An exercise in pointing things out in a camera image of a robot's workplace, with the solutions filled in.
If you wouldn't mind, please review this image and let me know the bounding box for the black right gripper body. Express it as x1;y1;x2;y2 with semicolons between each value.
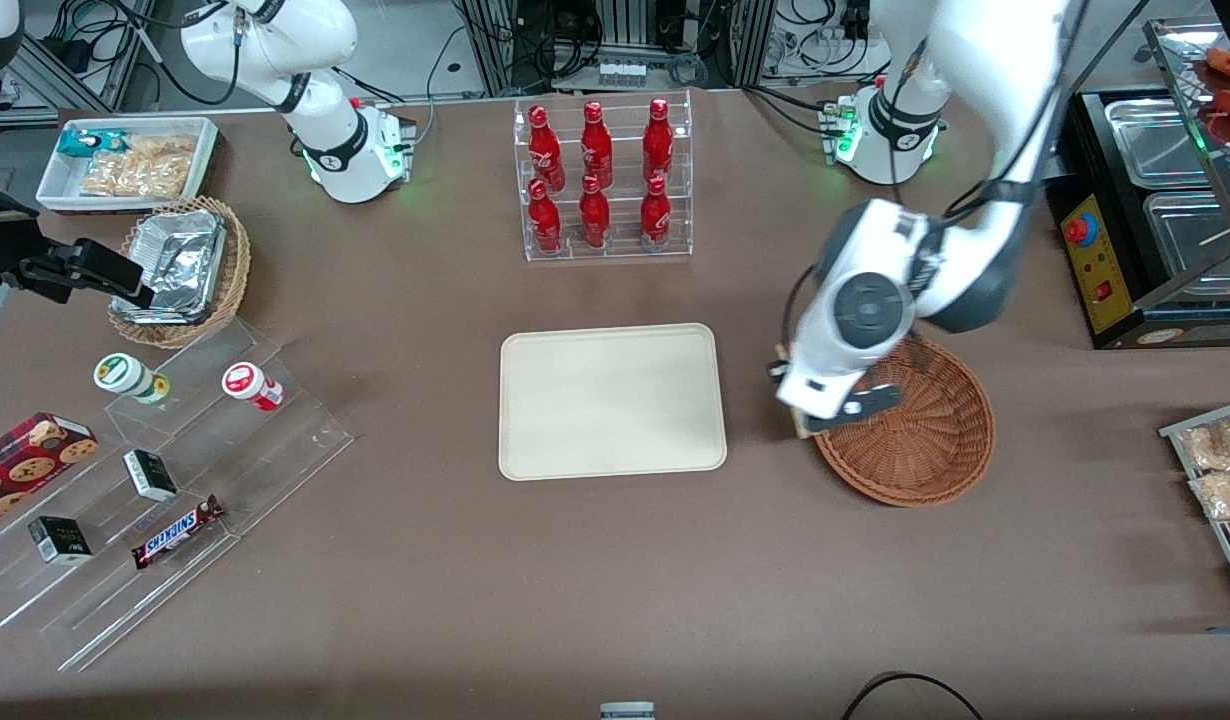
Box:
0;178;46;291

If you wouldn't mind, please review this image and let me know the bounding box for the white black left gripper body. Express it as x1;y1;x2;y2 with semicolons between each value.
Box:
777;345;903;435

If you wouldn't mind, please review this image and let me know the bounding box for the triangular sandwich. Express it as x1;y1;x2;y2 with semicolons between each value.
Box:
775;340;818;440

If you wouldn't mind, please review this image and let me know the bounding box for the silver foil tray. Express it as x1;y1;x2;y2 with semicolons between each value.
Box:
113;207;228;325

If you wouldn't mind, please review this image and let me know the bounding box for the brown round wicker basket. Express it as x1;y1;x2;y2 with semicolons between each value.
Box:
811;335;997;509

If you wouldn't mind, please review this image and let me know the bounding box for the tan wicker basket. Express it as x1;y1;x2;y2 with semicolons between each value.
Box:
107;196;252;350

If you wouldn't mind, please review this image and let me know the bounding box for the beige rectangular plastic tray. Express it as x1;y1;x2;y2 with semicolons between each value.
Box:
498;322;729;483

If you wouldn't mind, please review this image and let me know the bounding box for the tray of packaged pastries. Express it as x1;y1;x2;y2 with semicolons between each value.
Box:
1159;397;1230;613

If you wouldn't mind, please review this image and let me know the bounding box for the white rectangular plastic bin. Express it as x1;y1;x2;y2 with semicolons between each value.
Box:
36;116;222;214

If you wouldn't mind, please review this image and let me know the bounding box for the clear bag of crackers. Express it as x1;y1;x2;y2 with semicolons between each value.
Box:
79;134;198;200

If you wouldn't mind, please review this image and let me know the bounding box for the green lid white cup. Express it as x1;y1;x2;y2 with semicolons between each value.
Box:
93;352;172;406

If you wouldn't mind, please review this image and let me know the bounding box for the teal snack packet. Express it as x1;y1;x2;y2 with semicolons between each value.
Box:
56;129;128;160

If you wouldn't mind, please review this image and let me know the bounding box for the red plaid cookie box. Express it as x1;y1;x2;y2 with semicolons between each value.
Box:
0;411;100;532

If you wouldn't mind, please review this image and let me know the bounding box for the red lid white cup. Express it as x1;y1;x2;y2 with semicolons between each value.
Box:
221;361;285;413

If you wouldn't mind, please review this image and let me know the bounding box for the red cola bottle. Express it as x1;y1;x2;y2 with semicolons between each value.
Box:
578;174;612;250
642;97;675;187
526;178;564;255
527;105;567;193
580;100;614;189
639;174;673;252

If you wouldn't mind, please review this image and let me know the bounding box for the small black carton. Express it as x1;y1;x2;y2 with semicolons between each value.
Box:
27;515;94;565
122;448;179;503

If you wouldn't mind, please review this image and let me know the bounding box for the clear acrylic stepped shelf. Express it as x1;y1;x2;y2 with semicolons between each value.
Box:
0;317;355;674

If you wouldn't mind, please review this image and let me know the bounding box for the Snickers chocolate bar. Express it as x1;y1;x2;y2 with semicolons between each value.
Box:
131;494;226;571

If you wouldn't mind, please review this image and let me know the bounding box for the clear acrylic bottle rack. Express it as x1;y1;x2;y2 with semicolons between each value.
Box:
513;89;694;264

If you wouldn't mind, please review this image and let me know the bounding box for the black yellow food warmer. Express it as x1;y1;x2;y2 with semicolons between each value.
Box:
1046;15;1230;350

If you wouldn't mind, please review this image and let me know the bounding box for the steel warmer pan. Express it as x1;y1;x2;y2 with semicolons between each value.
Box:
1142;191;1230;303
1103;97;1216;190

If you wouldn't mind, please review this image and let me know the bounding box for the clear bag of snacks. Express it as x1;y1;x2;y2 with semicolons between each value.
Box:
1179;414;1230;472
1189;470;1230;522

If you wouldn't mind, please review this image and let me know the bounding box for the black cable loop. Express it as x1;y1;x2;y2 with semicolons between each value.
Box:
839;671;986;720

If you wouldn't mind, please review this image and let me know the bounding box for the aluminium frame rack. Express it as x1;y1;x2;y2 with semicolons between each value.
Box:
453;0;778;93

